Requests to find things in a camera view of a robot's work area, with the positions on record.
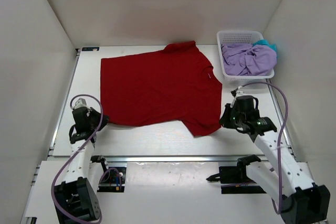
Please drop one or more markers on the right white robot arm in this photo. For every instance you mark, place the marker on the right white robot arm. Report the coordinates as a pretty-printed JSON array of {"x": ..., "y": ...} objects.
[{"x": 295, "y": 194}]

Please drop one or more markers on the dark blue label sticker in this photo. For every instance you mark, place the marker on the dark blue label sticker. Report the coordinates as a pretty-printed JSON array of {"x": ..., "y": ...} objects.
[{"x": 90, "y": 48}]

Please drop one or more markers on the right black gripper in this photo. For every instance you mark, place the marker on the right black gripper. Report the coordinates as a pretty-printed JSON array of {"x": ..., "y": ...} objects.
[{"x": 224, "y": 120}]

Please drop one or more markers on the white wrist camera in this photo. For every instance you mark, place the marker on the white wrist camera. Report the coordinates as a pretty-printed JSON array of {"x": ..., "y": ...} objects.
[
  {"x": 238, "y": 92},
  {"x": 81, "y": 102}
]

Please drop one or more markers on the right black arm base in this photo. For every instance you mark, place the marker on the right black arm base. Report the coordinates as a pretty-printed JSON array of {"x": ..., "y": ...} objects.
[{"x": 234, "y": 180}]

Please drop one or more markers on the teal t shirt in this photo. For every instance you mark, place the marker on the teal t shirt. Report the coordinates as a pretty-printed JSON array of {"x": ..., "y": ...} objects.
[{"x": 266, "y": 44}]

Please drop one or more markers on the red t shirt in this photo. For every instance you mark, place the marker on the red t shirt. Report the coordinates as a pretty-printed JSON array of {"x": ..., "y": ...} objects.
[{"x": 176, "y": 83}]

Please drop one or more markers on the lilac t shirt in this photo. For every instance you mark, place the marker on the lilac t shirt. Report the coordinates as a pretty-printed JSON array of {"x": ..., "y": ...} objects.
[{"x": 248, "y": 59}]

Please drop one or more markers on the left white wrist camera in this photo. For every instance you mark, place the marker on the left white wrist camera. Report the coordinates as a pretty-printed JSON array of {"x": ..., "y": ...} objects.
[{"x": 81, "y": 102}]

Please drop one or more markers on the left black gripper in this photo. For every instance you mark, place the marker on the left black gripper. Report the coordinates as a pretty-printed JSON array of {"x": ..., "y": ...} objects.
[{"x": 92, "y": 112}]

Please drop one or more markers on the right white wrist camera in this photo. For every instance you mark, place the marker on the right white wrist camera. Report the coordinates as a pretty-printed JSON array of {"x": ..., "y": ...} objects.
[{"x": 238, "y": 92}]

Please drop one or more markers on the white plastic basket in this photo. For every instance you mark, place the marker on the white plastic basket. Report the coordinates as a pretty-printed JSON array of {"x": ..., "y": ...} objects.
[{"x": 243, "y": 37}]

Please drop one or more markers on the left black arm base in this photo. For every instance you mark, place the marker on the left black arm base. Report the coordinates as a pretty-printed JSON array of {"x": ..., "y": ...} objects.
[{"x": 104, "y": 178}]

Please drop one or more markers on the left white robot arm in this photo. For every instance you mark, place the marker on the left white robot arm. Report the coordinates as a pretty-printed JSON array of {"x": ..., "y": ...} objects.
[{"x": 75, "y": 197}]

